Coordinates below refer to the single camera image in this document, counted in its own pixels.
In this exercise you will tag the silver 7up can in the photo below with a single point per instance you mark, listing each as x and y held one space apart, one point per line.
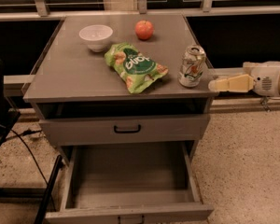
191 68

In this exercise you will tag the white ceramic bowl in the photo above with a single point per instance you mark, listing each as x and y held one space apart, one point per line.
96 37

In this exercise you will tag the black drawer handle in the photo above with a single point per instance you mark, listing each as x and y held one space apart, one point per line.
122 130

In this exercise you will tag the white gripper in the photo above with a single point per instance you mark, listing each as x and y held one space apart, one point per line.
266 79

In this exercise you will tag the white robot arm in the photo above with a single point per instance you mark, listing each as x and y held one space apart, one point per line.
228 72

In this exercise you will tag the grey drawer cabinet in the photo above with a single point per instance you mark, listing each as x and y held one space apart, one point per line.
74 82

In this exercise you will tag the red apple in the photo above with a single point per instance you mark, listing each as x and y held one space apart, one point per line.
144 30

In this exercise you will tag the closed grey drawer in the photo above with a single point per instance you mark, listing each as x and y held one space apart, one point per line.
98 131

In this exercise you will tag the open drawer metal handle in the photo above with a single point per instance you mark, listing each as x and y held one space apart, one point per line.
131 219

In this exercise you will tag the green chip bag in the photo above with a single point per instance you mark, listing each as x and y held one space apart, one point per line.
137 70

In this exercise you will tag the metal window railing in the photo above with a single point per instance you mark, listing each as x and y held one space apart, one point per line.
140 6

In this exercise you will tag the open grey lower drawer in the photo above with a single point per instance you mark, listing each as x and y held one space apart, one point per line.
150 179

